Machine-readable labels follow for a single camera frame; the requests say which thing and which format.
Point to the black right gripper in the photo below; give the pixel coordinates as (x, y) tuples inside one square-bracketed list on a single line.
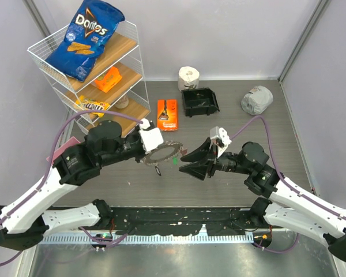
[(199, 169)]

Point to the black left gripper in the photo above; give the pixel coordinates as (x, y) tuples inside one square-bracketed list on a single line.
[(135, 133)]

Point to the keys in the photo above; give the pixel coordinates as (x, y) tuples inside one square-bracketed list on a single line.
[(198, 99)]

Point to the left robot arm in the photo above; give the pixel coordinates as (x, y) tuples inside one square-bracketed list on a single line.
[(28, 220)]

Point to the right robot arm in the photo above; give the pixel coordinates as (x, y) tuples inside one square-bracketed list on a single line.
[(280, 201)]

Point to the orange razor box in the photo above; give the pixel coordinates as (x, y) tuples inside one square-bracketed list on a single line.
[(167, 115)]

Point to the pink plastic tray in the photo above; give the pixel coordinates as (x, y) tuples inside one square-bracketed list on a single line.
[(57, 152)]

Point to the black plastic storage bin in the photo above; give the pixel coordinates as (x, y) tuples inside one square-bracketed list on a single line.
[(209, 109)]

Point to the yellow M&M candy bag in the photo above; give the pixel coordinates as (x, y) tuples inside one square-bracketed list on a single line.
[(84, 102)]

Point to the orange snack box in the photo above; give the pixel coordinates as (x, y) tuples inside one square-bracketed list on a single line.
[(108, 80)]

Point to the grey wrapped paper bundle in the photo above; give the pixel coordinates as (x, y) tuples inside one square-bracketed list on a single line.
[(257, 100)]

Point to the white toilet paper roll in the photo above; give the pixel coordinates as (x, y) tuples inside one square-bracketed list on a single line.
[(188, 78)]

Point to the blue Doritos chip bag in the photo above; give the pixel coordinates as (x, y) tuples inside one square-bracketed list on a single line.
[(90, 29)]

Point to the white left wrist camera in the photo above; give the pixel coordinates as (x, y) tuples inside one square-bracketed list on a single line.
[(151, 136)]

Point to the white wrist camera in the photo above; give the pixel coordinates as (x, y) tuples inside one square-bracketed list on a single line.
[(151, 136), (220, 138)]

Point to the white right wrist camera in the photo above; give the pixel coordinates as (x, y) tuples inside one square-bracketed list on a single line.
[(220, 138)]

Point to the white wire wooden shelf rack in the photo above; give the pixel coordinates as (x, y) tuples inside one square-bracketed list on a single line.
[(122, 51)]

